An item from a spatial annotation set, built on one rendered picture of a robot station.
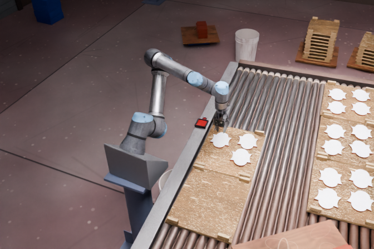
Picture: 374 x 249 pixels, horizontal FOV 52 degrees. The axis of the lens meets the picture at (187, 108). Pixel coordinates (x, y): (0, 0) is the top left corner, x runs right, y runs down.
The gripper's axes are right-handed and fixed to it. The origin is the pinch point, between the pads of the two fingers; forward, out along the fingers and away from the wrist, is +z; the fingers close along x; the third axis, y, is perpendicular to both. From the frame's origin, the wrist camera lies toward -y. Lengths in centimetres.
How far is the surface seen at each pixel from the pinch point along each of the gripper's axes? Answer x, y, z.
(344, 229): 76, 41, 11
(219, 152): 1.9, 10.4, 9.1
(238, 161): 15.2, 15.0, 8.0
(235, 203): 20.9, 44.4, 9.1
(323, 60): 55, -275, 94
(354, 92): 77, -80, 8
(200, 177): -2.3, 32.9, 9.0
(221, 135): -0.4, -3.6, 8.0
